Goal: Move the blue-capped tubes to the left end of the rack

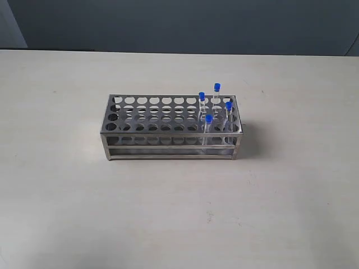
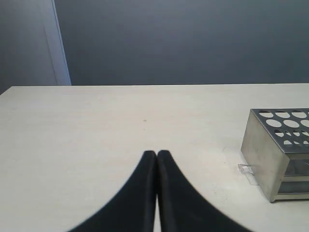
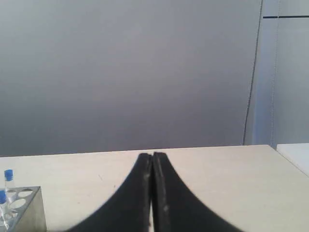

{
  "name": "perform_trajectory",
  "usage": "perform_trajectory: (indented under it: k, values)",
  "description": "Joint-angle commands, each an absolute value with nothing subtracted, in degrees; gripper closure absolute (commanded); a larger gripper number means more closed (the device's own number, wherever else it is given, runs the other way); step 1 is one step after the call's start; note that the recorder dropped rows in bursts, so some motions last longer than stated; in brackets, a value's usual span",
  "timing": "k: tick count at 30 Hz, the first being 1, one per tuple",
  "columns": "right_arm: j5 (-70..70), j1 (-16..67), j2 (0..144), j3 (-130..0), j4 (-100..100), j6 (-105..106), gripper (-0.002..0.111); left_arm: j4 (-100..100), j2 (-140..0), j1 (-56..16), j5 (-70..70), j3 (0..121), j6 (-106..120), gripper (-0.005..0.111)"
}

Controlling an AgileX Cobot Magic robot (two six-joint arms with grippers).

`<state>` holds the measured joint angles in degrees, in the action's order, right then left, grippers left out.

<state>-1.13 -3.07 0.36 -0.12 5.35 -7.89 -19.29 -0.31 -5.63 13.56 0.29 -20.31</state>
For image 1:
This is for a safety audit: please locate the blue-capped tube front row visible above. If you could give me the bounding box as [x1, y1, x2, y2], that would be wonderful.
[202, 114, 213, 146]

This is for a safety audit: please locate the blue-capped tube end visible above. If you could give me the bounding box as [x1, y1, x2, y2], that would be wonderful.
[225, 101, 233, 133]

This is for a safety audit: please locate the stainless steel test tube rack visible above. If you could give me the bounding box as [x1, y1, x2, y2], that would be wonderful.
[100, 94, 243, 160]

